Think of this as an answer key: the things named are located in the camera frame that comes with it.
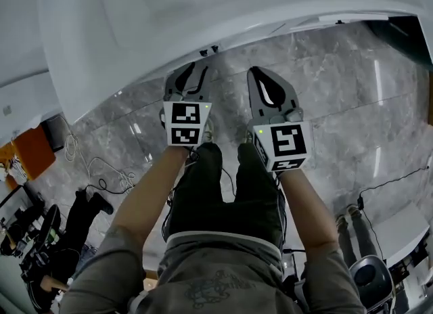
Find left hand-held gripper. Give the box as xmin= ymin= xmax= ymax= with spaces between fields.
xmin=158 ymin=62 xmax=212 ymax=147

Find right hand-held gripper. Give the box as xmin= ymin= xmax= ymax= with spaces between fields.
xmin=246 ymin=66 xmax=312 ymax=173

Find person's left forearm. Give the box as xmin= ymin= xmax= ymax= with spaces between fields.
xmin=110 ymin=143 xmax=191 ymax=263

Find person's right forearm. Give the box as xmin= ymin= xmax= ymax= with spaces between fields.
xmin=278 ymin=166 xmax=340 ymax=256

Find person's right shoe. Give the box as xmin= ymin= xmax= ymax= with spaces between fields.
xmin=235 ymin=124 xmax=255 ymax=145

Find person's shoe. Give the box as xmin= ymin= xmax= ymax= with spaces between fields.
xmin=235 ymin=124 xmax=255 ymax=145
xmin=202 ymin=117 xmax=217 ymax=145

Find person's left shoe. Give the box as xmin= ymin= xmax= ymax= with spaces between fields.
xmin=202 ymin=117 xmax=217 ymax=145

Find person's dark trousers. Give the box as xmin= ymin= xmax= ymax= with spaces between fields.
xmin=164 ymin=141 xmax=286 ymax=246

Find white drawer with black knob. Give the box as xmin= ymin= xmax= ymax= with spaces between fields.
xmin=317 ymin=14 xmax=390 ymax=26

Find dark green bin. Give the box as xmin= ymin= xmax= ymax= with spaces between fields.
xmin=366 ymin=16 xmax=433 ymax=74

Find person's grey sweatshirt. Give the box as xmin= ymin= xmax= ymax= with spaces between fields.
xmin=58 ymin=227 xmax=365 ymax=314

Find black white striped cloth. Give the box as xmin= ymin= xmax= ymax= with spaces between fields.
xmin=5 ymin=158 xmax=28 ymax=184

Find white desk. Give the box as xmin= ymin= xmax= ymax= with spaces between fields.
xmin=384 ymin=203 xmax=433 ymax=304

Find grey white rounded shell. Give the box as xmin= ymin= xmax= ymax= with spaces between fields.
xmin=347 ymin=254 xmax=396 ymax=314

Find white floor cable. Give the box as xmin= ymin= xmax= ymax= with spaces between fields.
xmin=62 ymin=115 xmax=137 ymax=189

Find black floor cable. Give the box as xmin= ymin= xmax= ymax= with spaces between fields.
xmin=83 ymin=176 xmax=137 ymax=196

